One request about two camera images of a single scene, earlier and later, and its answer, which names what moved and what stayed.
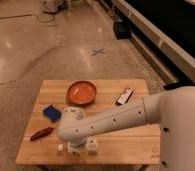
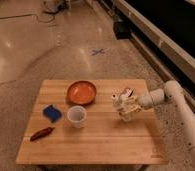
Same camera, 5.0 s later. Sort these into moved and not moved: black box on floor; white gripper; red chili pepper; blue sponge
Moved: white gripper
Not moved: blue sponge; red chili pepper; black box on floor
